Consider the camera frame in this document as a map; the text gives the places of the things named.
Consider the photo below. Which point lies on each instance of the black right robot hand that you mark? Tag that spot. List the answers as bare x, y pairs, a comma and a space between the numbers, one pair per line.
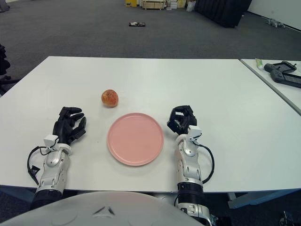
185, 122

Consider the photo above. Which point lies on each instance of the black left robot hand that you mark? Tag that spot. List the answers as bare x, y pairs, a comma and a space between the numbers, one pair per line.
63, 127

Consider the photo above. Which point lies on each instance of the red yellow apple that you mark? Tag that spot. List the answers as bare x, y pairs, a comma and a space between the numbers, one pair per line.
109, 98

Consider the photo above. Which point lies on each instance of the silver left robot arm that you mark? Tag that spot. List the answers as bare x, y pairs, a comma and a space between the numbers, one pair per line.
53, 164

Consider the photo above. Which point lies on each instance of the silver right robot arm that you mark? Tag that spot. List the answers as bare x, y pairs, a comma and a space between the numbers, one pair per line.
190, 164

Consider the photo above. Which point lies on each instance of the pink round plate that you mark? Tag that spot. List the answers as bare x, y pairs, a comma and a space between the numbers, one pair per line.
135, 139

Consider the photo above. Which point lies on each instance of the black office chair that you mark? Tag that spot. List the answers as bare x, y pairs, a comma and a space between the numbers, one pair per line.
4, 66

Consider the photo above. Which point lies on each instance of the grey robot torso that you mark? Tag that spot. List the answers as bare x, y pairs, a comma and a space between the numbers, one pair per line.
94, 212

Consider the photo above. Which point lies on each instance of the green white tube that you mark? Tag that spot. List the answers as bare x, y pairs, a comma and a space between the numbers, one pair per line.
259, 64

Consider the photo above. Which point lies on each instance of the flat black device on floor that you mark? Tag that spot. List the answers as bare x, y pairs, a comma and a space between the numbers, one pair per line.
137, 24

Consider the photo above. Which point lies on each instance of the black handheld controller with screen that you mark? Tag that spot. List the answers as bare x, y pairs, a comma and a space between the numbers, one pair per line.
289, 80

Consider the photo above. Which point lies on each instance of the white plastic bag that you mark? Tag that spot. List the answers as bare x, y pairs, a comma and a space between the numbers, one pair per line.
190, 7

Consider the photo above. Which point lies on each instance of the black cloth covered cabinet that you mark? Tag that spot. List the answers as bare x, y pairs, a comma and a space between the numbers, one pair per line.
223, 11

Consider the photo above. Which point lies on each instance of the stacked cardboard boxes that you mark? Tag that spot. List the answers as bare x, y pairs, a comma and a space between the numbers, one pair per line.
176, 4

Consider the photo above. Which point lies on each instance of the wooden crate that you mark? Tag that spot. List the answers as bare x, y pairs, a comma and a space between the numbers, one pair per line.
154, 4

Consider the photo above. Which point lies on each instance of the yellow box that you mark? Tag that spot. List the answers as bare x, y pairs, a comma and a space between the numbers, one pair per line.
131, 2

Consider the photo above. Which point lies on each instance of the small grey quadruped robot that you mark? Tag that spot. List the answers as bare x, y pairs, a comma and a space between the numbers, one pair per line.
274, 22

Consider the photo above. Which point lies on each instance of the black caster wheel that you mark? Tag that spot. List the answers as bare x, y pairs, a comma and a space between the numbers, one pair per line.
285, 219

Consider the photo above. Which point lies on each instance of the blue grey table frame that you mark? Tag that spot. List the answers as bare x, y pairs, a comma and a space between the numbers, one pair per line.
249, 199

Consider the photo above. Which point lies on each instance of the black handheld controller with frame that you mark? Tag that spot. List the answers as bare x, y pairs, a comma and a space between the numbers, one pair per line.
269, 67

